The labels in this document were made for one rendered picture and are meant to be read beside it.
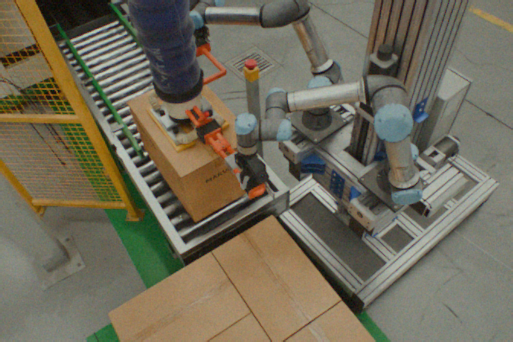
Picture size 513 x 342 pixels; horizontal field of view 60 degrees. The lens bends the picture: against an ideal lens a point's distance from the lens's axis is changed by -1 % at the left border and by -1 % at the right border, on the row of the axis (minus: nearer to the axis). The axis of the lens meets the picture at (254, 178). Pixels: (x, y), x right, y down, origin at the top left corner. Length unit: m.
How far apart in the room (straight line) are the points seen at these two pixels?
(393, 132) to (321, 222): 1.47
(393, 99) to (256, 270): 1.22
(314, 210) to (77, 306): 1.63
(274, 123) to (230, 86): 2.48
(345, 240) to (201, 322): 1.05
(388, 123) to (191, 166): 0.95
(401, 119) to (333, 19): 3.34
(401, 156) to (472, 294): 1.62
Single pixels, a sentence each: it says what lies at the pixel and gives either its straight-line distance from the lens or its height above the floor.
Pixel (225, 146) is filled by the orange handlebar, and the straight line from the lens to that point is 1.90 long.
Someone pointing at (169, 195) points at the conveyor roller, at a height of 0.54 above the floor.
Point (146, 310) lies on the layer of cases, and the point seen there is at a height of 0.54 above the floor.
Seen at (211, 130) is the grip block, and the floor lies 1.23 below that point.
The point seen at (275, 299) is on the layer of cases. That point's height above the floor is 0.54.
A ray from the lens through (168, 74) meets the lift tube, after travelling 1.93.
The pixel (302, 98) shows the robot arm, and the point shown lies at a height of 1.57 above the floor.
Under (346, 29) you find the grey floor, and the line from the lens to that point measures 4.61.
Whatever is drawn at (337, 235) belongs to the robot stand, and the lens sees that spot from 2.83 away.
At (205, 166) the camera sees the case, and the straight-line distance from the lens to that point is 2.05.
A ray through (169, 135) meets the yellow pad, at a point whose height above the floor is 1.11.
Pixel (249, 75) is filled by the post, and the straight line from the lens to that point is 2.59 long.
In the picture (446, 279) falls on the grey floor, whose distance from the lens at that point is 3.09.
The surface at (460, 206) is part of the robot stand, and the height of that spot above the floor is 0.23.
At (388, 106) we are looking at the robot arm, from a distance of 1.48.
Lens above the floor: 2.68
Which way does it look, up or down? 54 degrees down
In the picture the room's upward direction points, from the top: 5 degrees counter-clockwise
